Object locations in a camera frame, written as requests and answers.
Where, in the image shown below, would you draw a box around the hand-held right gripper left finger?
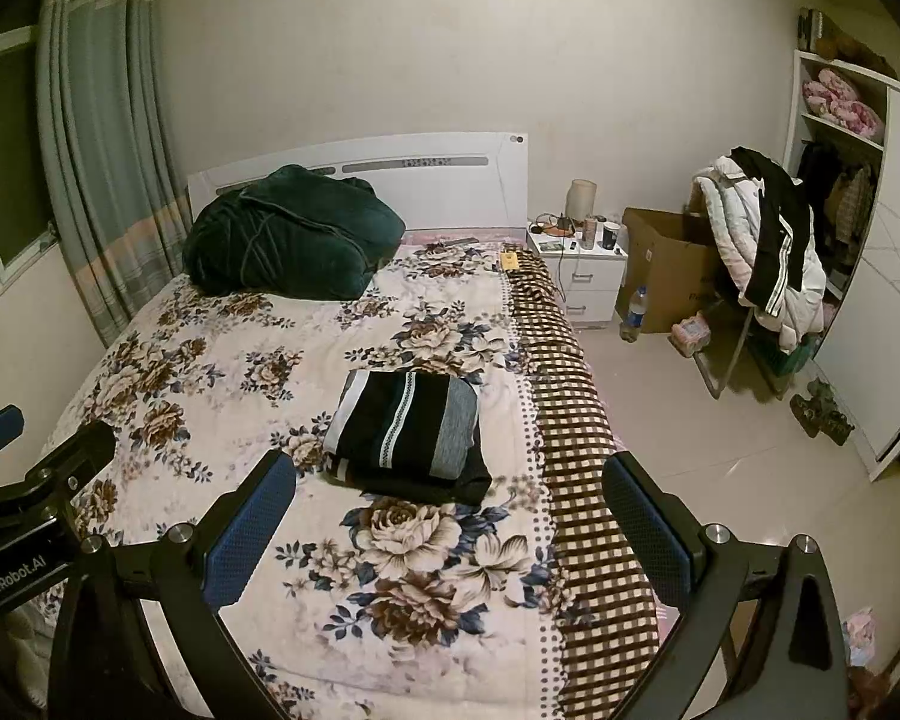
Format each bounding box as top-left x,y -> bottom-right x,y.
45,450 -> 299,720

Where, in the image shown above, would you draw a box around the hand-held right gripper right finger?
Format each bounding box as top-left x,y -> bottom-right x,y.
601,452 -> 850,720

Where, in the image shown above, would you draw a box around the black grey white striped sweater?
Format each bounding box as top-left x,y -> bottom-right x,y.
322,369 -> 482,482

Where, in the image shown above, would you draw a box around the hanging dark clothes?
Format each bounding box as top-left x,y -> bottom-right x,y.
795,139 -> 875,271

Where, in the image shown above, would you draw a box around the brown checkered bed sheet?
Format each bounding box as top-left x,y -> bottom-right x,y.
504,247 -> 661,720

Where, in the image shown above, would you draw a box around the folding chair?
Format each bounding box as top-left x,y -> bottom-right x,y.
686,169 -> 796,400

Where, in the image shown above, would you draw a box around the floral bed blanket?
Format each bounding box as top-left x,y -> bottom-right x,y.
37,244 -> 571,720

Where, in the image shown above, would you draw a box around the black folded pants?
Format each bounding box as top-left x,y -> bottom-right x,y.
324,435 -> 494,507

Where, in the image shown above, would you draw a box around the pink tissue pack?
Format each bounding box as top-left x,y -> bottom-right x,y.
671,313 -> 713,356

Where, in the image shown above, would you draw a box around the plastic water bottle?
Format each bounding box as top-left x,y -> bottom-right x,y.
619,285 -> 648,342

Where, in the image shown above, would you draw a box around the green plastic crate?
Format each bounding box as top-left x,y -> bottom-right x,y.
750,334 -> 822,376

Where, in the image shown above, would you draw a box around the pink printed bag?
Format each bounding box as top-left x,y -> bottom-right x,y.
842,606 -> 877,667

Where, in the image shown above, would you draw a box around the white nightstand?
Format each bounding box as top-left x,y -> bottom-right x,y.
526,229 -> 629,329

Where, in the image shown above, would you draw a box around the large cardboard box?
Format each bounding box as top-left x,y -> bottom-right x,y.
615,208 -> 725,335

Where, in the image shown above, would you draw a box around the window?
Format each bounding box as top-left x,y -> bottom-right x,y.
0,26 -> 65,316

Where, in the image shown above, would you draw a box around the grey green curtain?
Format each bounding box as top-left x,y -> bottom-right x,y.
36,0 -> 196,350

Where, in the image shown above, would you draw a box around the dark green quilt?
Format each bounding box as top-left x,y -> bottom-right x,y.
182,163 -> 407,299

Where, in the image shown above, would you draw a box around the white wardrobe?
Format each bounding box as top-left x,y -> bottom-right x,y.
784,49 -> 900,481

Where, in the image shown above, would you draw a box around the black jacket with white stripes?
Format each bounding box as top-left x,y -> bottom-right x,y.
731,148 -> 815,320

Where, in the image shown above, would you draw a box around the beige table lamp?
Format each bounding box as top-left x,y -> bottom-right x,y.
568,178 -> 599,220

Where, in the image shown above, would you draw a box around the white bed headboard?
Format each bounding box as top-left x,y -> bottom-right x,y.
186,131 -> 530,233

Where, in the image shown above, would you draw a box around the pink floral bedding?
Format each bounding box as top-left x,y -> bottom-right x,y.
804,67 -> 884,137

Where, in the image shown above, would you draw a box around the brown bundle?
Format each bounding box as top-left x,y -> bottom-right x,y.
799,7 -> 900,80

